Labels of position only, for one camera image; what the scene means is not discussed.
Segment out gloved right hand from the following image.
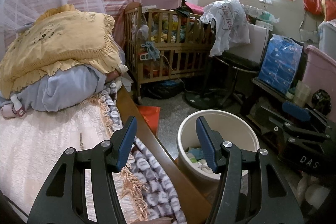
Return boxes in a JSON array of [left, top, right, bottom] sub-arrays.
[[294, 172, 330, 210]]

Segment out yellow knitted blanket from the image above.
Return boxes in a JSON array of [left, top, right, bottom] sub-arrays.
[[1, 4, 126, 99]]

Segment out red paper bag on floor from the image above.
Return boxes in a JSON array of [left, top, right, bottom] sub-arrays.
[[137, 105, 161, 136]]

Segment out grey white patterned blanket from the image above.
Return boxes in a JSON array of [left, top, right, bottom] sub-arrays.
[[101, 80, 187, 224]]

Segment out pink plastic tub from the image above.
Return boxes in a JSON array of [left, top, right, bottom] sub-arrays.
[[302, 45, 335, 122]]

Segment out light blue quilt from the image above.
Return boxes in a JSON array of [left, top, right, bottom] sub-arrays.
[[10, 65, 106, 112]]

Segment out white printed plastic bag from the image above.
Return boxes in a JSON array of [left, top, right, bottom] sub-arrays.
[[201, 0, 251, 57]]

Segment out white power strip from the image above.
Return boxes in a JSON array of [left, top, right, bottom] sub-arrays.
[[139, 53, 153, 61]]

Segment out white round trash bin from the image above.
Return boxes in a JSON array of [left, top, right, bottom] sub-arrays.
[[177, 110, 260, 183]]

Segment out blue plastic package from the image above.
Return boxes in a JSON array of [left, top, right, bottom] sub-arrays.
[[258, 34, 303, 94]]

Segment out brown wooden bed frame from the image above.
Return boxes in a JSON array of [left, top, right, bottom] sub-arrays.
[[116, 87, 211, 223]]

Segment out pink rolled cloth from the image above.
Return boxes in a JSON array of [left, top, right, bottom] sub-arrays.
[[1, 103, 17, 119]]

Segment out wooden baby crib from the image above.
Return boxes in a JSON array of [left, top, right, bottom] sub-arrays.
[[124, 2, 215, 101]]

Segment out pink white baby bottle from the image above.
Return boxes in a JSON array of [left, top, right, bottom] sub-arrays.
[[10, 94, 26, 118]]

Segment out red hanging bag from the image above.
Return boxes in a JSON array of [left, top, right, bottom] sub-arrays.
[[303, 0, 322, 16]]

